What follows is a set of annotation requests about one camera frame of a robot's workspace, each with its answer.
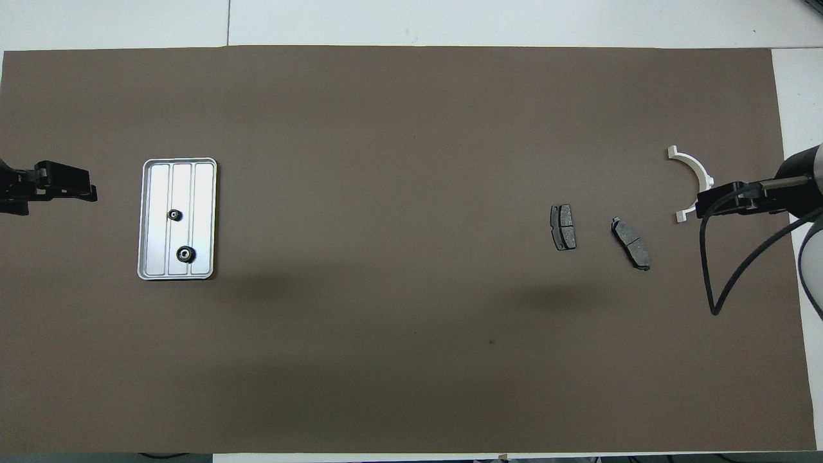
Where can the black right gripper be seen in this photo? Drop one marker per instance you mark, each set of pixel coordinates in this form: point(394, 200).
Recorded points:
point(787, 200)

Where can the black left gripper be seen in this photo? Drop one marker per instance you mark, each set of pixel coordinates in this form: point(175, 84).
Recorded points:
point(11, 202)

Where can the small black bearing gear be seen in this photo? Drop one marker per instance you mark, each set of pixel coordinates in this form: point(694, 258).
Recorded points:
point(175, 215)

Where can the large black bearing gear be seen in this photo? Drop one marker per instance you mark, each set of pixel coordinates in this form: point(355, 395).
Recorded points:
point(186, 254)

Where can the silver ribbed metal tray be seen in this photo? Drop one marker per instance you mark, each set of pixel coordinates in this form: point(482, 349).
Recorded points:
point(161, 193)

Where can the long dark grey brake pad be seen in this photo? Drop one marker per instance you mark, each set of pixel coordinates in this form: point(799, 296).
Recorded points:
point(631, 243)

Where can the short dark grey brake pad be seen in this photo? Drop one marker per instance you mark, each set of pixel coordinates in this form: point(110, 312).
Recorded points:
point(563, 227)

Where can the brown paper table mat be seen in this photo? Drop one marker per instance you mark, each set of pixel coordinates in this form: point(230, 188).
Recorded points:
point(411, 128)

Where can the white semicircular plastic bracket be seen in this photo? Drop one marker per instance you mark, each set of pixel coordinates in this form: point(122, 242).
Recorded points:
point(691, 163)

